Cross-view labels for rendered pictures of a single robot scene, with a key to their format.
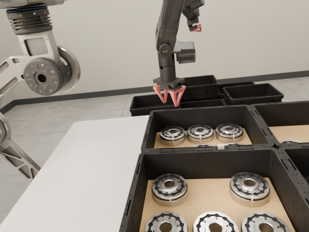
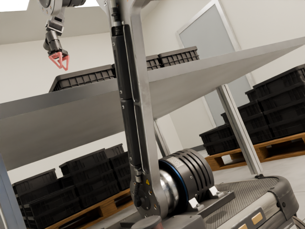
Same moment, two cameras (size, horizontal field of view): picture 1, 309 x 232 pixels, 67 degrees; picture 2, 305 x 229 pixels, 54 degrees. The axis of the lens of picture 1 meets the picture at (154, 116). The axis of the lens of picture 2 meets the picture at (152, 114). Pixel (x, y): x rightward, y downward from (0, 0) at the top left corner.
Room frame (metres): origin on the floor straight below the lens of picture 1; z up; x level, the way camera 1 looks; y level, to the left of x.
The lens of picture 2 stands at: (1.51, 1.30, 0.47)
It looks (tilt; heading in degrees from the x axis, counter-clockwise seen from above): 5 degrees up; 230
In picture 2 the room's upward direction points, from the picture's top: 22 degrees counter-clockwise
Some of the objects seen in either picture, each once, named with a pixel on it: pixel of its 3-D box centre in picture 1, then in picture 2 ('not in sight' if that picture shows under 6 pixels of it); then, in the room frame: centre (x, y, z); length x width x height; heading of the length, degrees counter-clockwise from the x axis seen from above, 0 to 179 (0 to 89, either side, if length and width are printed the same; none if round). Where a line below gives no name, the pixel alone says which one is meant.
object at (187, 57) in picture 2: not in sight; (166, 71); (0.13, -0.07, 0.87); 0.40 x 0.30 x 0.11; 81
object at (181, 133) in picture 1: (172, 132); not in sight; (0.81, -0.06, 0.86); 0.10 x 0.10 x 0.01
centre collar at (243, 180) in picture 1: (249, 183); not in sight; (0.48, -0.24, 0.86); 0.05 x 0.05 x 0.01
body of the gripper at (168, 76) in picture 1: (168, 74); (56, 48); (0.81, -0.07, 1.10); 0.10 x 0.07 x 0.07; 40
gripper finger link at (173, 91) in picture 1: (173, 93); (62, 62); (0.80, -0.08, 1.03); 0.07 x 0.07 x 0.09; 40
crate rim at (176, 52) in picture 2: not in sight; (163, 64); (0.13, -0.07, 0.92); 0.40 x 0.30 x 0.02; 81
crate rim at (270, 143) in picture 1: (201, 127); (77, 85); (0.72, -0.16, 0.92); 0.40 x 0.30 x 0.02; 81
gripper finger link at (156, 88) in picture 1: (166, 92); (59, 60); (0.82, -0.05, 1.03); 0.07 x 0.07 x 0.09; 40
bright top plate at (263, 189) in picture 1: (249, 184); not in sight; (0.48, -0.24, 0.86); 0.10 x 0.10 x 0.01
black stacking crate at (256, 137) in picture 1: (201, 139); (80, 93); (0.72, -0.16, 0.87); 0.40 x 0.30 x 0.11; 81
